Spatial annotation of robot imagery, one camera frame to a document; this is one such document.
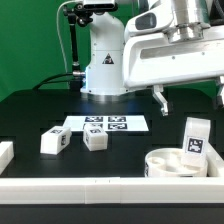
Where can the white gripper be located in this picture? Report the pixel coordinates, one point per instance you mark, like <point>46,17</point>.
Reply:
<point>151,60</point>

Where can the white round stool seat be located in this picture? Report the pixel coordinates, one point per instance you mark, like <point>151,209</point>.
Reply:
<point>166,162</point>

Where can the white marker sheet with tags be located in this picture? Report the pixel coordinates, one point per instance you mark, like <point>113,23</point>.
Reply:
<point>108,123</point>

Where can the white front fence bar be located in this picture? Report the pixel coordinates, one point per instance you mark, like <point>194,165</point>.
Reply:
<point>111,190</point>

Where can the white left fence piece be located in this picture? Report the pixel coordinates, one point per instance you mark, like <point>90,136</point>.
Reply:
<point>6,154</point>

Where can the white camera on stand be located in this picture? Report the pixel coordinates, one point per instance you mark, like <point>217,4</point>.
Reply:
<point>105,5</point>

